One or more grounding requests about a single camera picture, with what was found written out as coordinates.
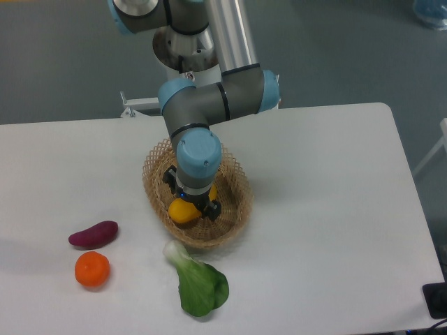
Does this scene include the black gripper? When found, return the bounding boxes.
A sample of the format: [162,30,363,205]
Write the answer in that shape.
[162,165,221,221]

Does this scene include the yellow mango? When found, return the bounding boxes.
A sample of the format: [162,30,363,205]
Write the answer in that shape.
[168,185,217,224]

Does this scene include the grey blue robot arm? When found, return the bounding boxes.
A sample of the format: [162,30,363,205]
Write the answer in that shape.
[108,1,280,220]

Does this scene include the woven wicker basket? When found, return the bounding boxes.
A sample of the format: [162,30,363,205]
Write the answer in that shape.
[142,139,254,249]

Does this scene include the green bok choy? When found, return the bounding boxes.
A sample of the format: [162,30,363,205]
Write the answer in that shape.
[163,241,230,318]

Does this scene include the purple sweet potato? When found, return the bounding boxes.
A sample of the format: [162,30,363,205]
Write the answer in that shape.
[68,221,119,249]

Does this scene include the orange tangerine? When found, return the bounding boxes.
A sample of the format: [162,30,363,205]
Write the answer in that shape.
[74,251,110,288]

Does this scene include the black device at table edge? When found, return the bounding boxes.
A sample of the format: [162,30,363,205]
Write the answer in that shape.
[422,282,446,320]

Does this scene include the blue object top right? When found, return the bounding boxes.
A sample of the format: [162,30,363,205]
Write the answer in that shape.
[413,0,446,31]

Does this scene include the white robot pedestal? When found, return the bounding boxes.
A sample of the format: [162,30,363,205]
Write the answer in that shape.
[119,26,284,119]

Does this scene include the white frame at right edge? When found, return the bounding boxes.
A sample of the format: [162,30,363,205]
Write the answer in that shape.
[411,118,446,179]

